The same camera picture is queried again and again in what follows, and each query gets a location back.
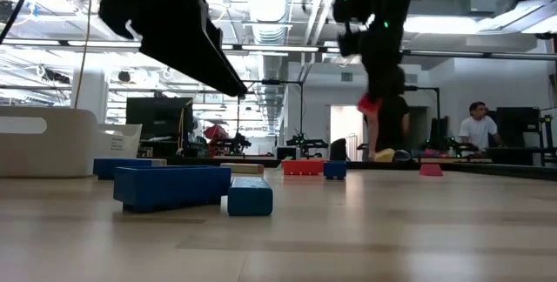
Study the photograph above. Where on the black cabinet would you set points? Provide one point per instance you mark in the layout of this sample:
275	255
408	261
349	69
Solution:
518	125

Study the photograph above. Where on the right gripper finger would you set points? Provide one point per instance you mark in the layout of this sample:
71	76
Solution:
376	73

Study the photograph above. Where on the grey overhead rail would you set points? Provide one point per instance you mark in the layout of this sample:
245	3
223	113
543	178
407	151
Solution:
278	48

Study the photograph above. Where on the black background robot arm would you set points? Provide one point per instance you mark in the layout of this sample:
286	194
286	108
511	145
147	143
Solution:
306	142
452	145

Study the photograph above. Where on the light blue wooden block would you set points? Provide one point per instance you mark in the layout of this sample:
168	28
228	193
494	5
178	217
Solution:
250	199

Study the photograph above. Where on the blue eight-stud brick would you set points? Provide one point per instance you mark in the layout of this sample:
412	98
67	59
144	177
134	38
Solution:
172	188
335	170

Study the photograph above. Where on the small red cube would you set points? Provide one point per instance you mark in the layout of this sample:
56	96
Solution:
431	170

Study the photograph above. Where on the black gantry frame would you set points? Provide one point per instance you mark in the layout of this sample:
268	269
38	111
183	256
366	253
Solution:
278	82
424	88

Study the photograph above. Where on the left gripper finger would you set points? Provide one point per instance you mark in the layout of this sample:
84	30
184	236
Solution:
204	55

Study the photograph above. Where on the orange eight-stud brick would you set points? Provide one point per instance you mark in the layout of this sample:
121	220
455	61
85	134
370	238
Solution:
303	168

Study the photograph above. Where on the red rectangular block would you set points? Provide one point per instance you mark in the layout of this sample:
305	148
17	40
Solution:
369	105

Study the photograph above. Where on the black chair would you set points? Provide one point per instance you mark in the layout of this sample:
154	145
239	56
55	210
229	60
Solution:
338	149

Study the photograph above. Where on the person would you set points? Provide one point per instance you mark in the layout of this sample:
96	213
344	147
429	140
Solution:
393	125
478	129

